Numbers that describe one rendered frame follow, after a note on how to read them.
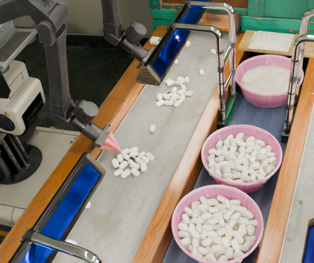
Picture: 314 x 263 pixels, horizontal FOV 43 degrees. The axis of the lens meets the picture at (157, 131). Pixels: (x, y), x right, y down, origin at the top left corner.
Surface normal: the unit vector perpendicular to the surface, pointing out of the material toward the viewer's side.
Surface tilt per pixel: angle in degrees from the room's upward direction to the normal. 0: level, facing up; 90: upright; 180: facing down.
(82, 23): 90
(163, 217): 0
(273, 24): 90
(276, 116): 0
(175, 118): 0
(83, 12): 90
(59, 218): 58
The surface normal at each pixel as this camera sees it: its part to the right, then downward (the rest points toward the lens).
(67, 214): 0.70, -0.22
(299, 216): -0.15, -0.70
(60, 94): -0.22, 0.73
